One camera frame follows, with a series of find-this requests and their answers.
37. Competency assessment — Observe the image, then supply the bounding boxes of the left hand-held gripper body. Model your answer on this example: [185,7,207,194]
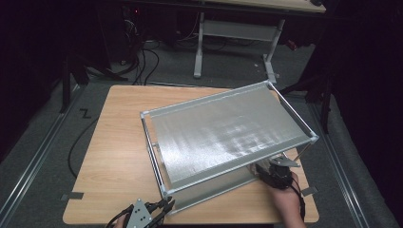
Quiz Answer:
[122,199,160,228]

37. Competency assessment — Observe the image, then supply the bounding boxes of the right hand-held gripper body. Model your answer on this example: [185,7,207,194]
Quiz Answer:
[256,156,300,190]

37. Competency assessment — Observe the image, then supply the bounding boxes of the metal two-tier wire shelf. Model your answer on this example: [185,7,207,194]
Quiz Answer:
[140,80,320,217]

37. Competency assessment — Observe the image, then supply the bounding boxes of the person's left hand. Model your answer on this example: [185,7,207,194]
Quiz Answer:
[112,215,127,228]

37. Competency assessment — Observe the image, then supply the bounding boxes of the grey tape strip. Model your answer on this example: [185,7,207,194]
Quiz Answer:
[300,185,318,198]
[60,191,85,201]

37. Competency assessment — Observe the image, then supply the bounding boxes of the black metal stand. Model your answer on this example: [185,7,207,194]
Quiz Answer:
[59,53,127,114]
[277,63,336,134]

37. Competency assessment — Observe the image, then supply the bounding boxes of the desk with white metal legs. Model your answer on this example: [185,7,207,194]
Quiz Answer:
[193,0,327,86]

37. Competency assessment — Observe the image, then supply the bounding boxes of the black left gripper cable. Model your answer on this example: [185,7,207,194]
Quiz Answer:
[106,203,134,228]

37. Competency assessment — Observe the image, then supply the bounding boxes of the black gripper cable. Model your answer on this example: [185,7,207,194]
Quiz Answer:
[106,203,134,228]
[291,177,307,222]

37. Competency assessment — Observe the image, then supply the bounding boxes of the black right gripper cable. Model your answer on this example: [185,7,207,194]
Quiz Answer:
[291,177,307,222]

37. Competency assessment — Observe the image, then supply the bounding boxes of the metal floor rail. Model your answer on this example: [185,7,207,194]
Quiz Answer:
[0,85,80,219]
[307,103,370,228]

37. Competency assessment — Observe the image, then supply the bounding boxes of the black floor cable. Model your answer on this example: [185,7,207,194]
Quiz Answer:
[67,117,99,179]

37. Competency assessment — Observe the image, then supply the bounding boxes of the bundle of black cables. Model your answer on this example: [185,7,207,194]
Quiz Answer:
[122,6,161,86]

